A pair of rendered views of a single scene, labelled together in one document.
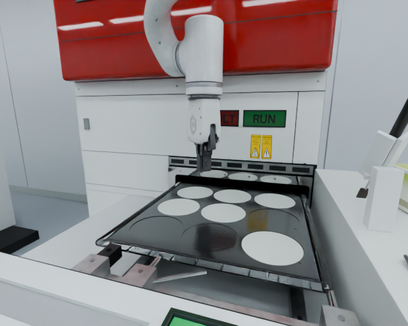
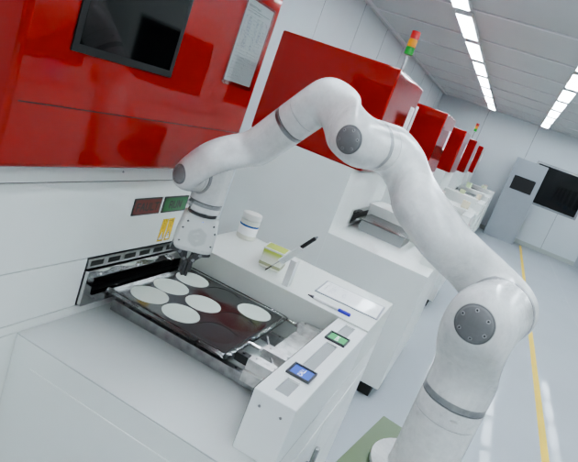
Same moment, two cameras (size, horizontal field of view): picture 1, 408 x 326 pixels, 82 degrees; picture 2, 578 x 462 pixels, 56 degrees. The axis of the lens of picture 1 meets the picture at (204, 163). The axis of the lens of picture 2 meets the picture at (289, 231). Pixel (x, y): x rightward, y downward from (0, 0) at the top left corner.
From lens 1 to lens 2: 142 cm
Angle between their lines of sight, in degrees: 86
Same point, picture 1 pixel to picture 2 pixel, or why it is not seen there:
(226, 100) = (157, 188)
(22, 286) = (307, 359)
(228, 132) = (149, 220)
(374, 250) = (301, 296)
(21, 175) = not seen: outside the picture
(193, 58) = (223, 189)
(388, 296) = (320, 308)
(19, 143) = not seen: outside the picture
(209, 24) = not seen: hidden behind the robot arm
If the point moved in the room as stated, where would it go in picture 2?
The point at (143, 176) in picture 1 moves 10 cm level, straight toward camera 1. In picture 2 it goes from (47, 296) to (92, 307)
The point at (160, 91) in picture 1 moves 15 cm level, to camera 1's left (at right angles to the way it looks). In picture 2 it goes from (104, 178) to (72, 186)
